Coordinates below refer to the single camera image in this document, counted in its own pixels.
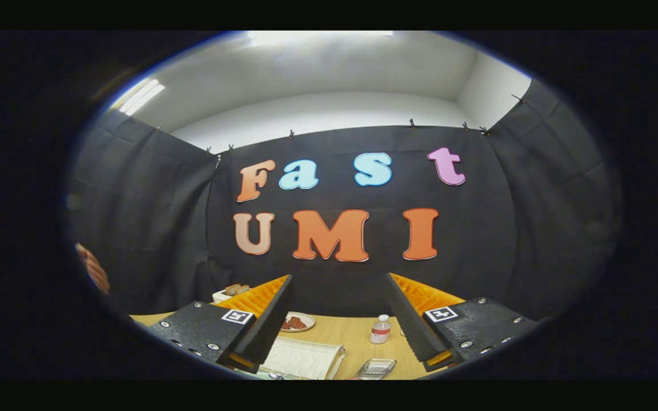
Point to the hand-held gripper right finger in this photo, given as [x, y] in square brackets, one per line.
[412, 319]

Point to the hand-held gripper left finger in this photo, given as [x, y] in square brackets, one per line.
[269, 319]

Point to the cream plate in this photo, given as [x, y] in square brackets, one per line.
[309, 325]

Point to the clear bottle red label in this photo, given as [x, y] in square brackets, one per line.
[380, 331]

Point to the bread slice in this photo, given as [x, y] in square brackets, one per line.
[236, 289]

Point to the white drip tray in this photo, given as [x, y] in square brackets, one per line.
[306, 357]

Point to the white toaster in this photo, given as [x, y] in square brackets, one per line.
[220, 297]

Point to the black backdrop cloth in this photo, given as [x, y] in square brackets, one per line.
[334, 197]

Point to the row of small cloth clips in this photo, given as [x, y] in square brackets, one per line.
[291, 133]

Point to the fluorescent tube light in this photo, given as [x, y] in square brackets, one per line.
[140, 96]

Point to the ceiling light panel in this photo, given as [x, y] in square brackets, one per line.
[317, 37]

